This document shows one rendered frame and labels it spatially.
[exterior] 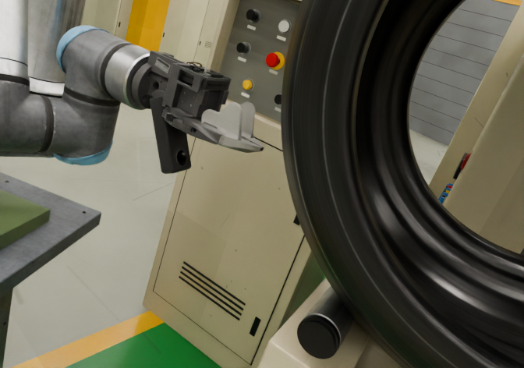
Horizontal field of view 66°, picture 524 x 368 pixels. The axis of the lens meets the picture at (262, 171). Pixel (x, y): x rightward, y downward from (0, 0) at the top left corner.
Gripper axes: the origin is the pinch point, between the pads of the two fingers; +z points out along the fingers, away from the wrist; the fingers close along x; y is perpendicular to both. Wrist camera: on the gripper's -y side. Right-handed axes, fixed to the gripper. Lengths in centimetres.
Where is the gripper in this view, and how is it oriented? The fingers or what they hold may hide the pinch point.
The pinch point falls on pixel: (252, 150)
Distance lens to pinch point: 54.0
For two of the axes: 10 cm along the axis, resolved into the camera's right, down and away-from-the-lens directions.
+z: 8.2, 4.3, -3.8
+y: 3.1, -8.9, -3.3
